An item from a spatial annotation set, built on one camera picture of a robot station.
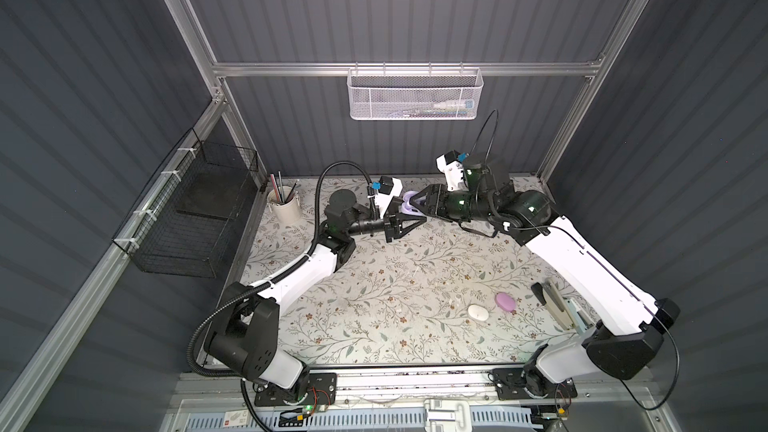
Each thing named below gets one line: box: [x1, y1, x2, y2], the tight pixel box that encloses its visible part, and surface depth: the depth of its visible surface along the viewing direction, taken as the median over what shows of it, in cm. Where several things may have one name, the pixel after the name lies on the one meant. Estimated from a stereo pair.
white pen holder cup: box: [267, 186, 302, 224], surface depth 103 cm
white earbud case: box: [468, 304, 489, 321], surface depth 86 cm
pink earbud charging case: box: [494, 291, 516, 312], surface depth 89 cm
